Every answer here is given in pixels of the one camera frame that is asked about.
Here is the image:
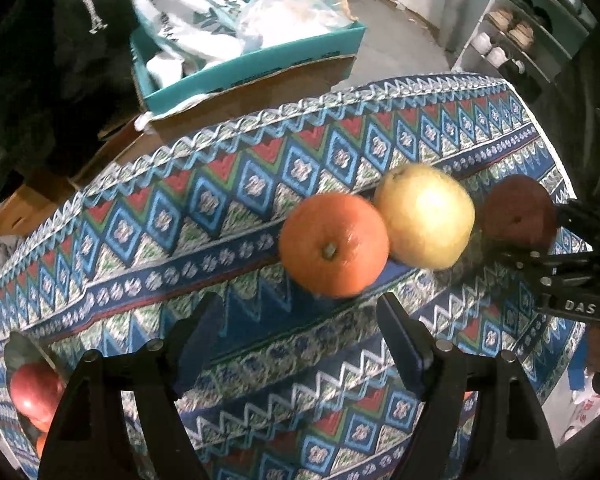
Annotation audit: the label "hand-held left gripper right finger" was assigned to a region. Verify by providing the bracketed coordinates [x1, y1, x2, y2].
[376, 292, 561, 480]

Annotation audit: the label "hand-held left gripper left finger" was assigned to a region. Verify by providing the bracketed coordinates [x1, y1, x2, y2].
[37, 291, 226, 480]

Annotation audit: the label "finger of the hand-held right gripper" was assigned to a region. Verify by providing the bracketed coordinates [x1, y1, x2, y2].
[555, 200, 600, 248]
[485, 242, 600, 291]

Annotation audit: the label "dark red apple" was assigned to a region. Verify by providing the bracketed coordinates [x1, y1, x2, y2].
[482, 175, 558, 253]

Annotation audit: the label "large orange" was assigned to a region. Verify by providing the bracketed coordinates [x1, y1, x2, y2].
[280, 192, 391, 298]

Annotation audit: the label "bright red apple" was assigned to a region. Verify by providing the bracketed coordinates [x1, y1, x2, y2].
[9, 360, 67, 423]

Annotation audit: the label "clear glass bowl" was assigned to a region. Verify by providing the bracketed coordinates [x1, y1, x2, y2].
[2, 330, 76, 466]

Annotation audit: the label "blue patterned tablecloth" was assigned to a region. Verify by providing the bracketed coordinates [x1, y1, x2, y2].
[0, 74, 593, 480]

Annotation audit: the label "large yellow-green apple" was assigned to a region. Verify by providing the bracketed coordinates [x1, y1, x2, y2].
[375, 162, 477, 270]

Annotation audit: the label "rows of shoes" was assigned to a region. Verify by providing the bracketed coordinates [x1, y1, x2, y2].
[472, 0, 581, 68]

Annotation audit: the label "flat cardboard box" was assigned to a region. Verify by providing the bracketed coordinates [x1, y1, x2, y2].
[0, 182, 81, 236]

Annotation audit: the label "shoe rack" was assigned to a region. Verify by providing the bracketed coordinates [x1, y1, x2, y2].
[452, 0, 598, 86]

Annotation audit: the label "brown cardboard box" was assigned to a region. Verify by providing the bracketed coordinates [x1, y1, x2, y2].
[72, 52, 356, 181]

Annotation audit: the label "teal box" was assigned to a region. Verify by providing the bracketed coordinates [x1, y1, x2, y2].
[130, 0, 368, 113]

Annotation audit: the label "black coat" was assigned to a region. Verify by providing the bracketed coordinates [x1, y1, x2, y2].
[0, 0, 146, 176]

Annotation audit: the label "clear plastic bag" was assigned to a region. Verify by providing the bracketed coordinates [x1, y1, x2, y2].
[237, 0, 358, 53]

